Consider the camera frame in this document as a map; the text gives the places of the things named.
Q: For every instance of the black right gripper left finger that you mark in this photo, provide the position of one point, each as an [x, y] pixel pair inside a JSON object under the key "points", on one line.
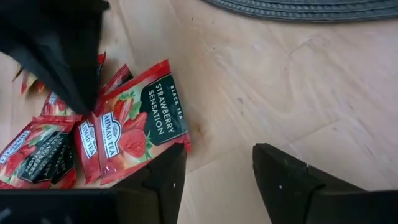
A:
{"points": [[158, 193]]}

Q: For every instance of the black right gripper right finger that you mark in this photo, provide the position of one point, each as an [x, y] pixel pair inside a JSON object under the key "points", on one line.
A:
{"points": [[286, 193]]}

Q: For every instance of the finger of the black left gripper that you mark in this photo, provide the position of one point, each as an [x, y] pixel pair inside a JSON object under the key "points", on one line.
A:
{"points": [[71, 68]]}

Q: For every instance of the grey round woven placemat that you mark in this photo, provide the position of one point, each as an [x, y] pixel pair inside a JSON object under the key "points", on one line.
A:
{"points": [[295, 11]]}

